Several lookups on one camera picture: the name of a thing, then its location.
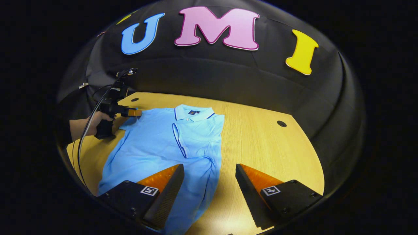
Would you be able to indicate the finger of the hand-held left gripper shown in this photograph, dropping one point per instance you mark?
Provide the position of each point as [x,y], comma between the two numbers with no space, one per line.
[134,113]

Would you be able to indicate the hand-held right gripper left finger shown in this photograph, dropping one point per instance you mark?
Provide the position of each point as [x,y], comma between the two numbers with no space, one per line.
[168,195]

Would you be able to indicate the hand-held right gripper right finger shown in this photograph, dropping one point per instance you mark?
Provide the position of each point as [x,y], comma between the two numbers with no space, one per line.
[249,195]

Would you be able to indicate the light blue T-shirt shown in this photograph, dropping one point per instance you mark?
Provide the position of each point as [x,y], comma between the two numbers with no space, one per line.
[156,143]

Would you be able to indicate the small silver clip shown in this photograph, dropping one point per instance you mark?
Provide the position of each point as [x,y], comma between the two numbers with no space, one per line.
[83,85]

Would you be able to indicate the black backdrop cloth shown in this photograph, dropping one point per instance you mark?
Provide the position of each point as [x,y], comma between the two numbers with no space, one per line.
[228,75]

